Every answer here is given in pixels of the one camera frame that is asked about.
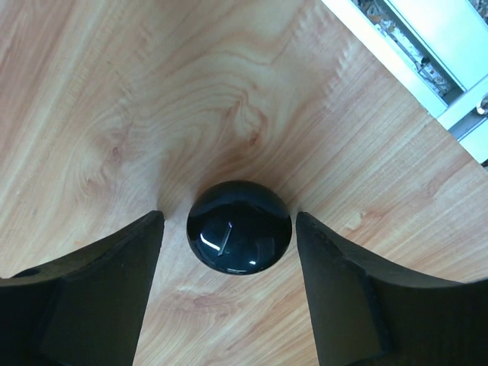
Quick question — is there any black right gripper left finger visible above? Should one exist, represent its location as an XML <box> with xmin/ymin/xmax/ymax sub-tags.
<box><xmin>1</xmin><ymin>210</ymin><xmax>165</xmax><ymax>365</ymax></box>

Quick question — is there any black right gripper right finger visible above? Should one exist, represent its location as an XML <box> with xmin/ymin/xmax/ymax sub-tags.
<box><xmin>296</xmin><ymin>212</ymin><xmax>487</xmax><ymax>365</ymax></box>

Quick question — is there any black charging case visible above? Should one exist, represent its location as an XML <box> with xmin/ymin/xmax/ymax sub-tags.
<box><xmin>186</xmin><ymin>181</ymin><xmax>292</xmax><ymax>275</ymax></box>

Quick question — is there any aluminium frame rail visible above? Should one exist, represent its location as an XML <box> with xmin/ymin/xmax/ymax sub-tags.
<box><xmin>324</xmin><ymin>1</ymin><xmax>487</xmax><ymax>164</ymax></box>

